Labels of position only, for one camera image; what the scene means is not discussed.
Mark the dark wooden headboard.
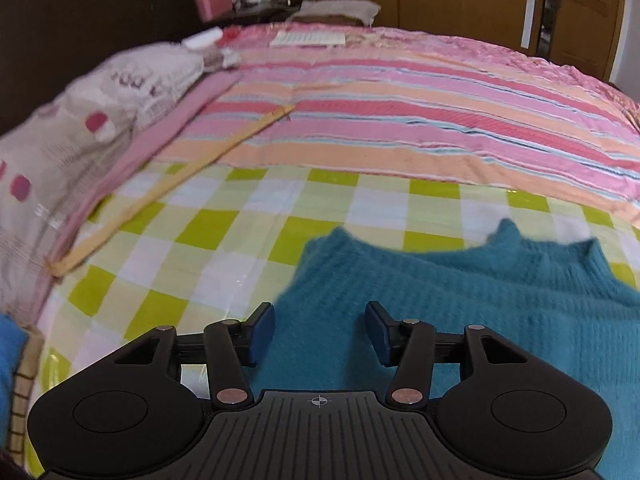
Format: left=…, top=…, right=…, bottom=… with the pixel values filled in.
left=1, top=0, right=203, bottom=132

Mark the beige fabric strap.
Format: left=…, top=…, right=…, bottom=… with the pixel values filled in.
left=45, top=103, right=298, bottom=279

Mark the pink pillow underlay cloth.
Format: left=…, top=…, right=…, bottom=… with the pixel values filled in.
left=16, top=73, right=240, bottom=323

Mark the folded grey cloth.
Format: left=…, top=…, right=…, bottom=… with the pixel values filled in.
left=288, top=0, right=381, bottom=27

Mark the wooden room door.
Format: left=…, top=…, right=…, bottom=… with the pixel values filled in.
left=549, top=0, right=624, bottom=80

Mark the blue cloth at bedside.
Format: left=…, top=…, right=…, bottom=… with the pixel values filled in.
left=0, top=314, right=28, bottom=446

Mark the teal fuzzy sweater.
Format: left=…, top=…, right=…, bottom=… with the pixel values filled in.
left=248, top=220, right=639, bottom=479

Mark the dark bedside table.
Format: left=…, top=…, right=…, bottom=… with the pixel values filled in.
left=204, top=0, right=314, bottom=28

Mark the pink striped quilt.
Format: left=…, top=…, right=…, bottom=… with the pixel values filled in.
left=160, top=24, right=639, bottom=223

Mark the white paper sheet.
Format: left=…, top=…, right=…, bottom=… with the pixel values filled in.
left=269, top=30, right=346, bottom=48

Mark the green checkered bed sheet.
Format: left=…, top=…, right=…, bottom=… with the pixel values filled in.
left=24, top=161, right=640, bottom=478

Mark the grey patterned pillow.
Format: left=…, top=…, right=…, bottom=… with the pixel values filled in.
left=1, top=42, right=240, bottom=323

